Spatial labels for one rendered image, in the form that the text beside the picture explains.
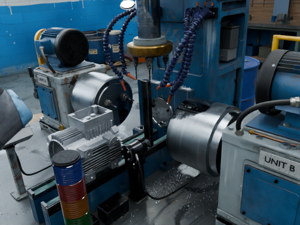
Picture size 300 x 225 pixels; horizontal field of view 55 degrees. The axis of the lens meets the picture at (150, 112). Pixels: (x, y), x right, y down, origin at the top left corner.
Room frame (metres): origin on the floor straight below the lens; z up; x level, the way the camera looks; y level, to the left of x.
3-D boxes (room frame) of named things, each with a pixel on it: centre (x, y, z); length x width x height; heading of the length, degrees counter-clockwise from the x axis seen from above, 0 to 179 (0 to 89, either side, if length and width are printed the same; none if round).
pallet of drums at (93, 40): (6.14, 1.11, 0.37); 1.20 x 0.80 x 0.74; 124
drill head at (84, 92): (1.36, 0.27, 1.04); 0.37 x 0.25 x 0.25; 45
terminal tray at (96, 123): (0.92, 0.21, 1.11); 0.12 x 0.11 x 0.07; 136
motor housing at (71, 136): (0.89, 0.24, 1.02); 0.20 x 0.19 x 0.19; 136
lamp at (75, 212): (0.52, 0.18, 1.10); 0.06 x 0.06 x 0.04
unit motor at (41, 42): (1.53, 0.49, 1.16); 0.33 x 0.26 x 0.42; 45
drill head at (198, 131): (0.88, -0.22, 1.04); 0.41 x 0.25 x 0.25; 45
